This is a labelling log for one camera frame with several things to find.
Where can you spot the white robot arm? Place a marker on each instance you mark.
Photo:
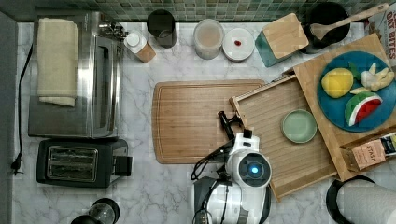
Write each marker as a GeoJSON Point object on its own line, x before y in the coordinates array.
{"type": "Point", "coordinates": [231, 184]}

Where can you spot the wooden cutting board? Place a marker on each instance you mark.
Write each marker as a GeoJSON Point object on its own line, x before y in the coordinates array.
{"type": "Point", "coordinates": [184, 117]}

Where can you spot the clear plastic container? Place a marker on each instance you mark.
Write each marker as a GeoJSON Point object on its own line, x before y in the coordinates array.
{"type": "Point", "coordinates": [207, 37]}

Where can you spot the white lid with red dot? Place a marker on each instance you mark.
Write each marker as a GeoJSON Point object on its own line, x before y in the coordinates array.
{"type": "Point", "coordinates": [238, 44]}

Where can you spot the dark empty cup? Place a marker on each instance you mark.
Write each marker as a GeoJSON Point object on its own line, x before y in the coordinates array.
{"type": "Point", "coordinates": [162, 25]}

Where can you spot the stainless toaster oven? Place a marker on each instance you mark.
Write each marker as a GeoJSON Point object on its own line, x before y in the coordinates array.
{"type": "Point", "coordinates": [96, 113]}

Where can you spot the green ceramic bowl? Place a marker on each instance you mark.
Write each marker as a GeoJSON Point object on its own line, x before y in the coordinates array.
{"type": "Point", "coordinates": [299, 126]}

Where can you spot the teal box with wooden lid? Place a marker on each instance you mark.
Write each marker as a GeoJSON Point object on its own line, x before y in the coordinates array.
{"type": "Point", "coordinates": [278, 40]}

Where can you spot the black toaster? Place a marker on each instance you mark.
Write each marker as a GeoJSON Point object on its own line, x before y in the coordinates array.
{"type": "Point", "coordinates": [82, 163]}

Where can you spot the blue plate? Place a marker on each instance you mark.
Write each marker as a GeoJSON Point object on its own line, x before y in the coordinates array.
{"type": "Point", "coordinates": [334, 109]}

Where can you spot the black grinder jar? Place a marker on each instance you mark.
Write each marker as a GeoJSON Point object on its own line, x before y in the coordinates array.
{"type": "Point", "coordinates": [103, 211]}

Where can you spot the yellow toy lemon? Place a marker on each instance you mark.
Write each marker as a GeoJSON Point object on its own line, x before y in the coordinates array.
{"type": "Point", "coordinates": [337, 82]}

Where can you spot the wooden spoon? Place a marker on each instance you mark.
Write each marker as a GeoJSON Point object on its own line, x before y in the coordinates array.
{"type": "Point", "coordinates": [320, 30]}

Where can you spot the black paper towel holder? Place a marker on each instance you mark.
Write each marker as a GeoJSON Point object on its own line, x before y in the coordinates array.
{"type": "Point", "coordinates": [331, 199]}

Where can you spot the black pot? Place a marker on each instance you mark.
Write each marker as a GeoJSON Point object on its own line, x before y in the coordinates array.
{"type": "Point", "coordinates": [325, 13]}

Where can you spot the beige folded towel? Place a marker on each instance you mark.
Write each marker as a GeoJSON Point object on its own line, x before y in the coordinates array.
{"type": "Point", "coordinates": [57, 57]}

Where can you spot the toy watermelon slice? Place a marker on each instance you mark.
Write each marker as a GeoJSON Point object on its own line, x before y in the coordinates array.
{"type": "Point", "coordinates": [361, 106]}

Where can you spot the oat bites cereal box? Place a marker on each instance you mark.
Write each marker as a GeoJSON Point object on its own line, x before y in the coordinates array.
{"type": "Point", "coordinates": [384, 25]}

